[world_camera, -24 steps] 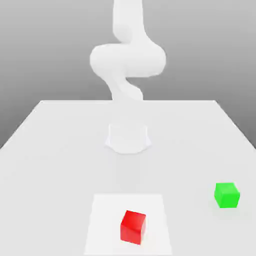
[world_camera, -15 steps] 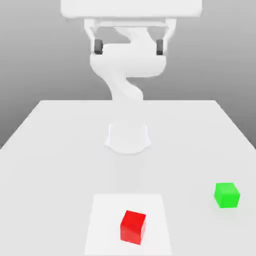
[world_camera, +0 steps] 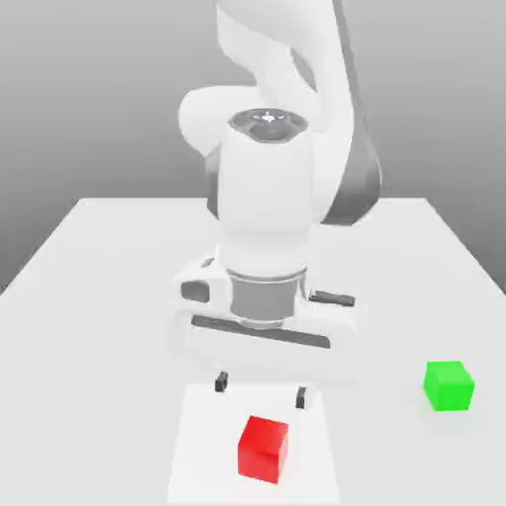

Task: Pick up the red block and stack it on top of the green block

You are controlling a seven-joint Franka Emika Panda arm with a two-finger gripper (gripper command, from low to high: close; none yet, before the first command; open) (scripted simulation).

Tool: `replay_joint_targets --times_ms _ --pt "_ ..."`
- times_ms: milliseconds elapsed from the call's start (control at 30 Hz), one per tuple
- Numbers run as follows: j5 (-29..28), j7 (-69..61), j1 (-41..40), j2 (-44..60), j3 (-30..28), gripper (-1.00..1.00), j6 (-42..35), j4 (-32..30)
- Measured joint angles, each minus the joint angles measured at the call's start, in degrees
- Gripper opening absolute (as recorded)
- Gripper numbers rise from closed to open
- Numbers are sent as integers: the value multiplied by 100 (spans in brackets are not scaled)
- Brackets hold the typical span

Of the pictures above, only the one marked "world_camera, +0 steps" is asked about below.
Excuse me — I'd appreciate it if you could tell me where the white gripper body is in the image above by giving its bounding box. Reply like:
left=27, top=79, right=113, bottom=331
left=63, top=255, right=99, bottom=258
left=165, top=300, right=368, bottom=386

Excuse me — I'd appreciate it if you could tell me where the small red cube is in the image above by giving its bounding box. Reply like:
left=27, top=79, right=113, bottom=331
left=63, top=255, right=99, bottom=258
left=237, top=414, right=290, bottom=485

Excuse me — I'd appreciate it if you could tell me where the small green cube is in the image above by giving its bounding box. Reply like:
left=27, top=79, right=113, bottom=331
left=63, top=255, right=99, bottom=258
left=422, top=360, right=475, bottom=413

